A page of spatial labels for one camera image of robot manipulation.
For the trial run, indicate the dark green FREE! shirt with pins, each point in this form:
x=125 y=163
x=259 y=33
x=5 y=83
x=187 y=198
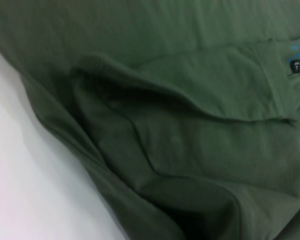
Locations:
x=190 y=125

